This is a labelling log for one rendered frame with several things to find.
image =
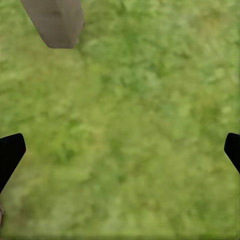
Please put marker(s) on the tree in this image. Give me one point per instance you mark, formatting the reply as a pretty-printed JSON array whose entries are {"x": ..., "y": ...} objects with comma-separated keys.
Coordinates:
[{"x": 58, "y": 22}]

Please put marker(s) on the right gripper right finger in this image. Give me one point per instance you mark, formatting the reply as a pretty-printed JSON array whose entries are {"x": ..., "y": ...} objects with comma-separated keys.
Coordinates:
[{"x": 232, "y": 149}]

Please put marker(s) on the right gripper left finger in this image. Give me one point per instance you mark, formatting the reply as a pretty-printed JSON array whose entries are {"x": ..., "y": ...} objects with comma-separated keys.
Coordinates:
[{"x": 12, "y": 150}]

